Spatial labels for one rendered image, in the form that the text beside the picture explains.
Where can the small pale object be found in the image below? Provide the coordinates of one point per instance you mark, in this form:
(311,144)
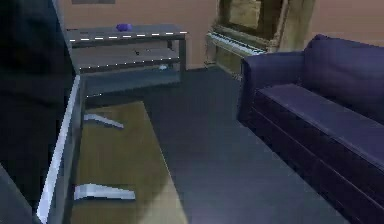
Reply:
(163,67)

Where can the olive wooden television stand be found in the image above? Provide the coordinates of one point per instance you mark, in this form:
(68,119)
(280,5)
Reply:
(123,160)

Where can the dark grey shelf table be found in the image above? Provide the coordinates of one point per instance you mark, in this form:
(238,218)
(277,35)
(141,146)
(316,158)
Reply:
(126,56)

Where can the brown wooden cabinet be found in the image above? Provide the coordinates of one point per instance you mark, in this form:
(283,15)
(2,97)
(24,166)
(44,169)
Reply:
(253,30)

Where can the small purple round object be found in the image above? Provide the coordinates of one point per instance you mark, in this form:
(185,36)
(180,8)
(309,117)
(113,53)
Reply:
(124,27)

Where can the dark purple sofa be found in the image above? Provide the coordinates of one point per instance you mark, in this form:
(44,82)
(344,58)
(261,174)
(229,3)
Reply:
(320,110)

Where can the black television set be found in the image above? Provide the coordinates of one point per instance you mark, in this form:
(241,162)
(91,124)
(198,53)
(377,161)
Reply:
(30,100)

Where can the dark framed wall picture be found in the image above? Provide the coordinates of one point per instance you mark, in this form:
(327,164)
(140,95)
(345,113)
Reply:
(93,1)

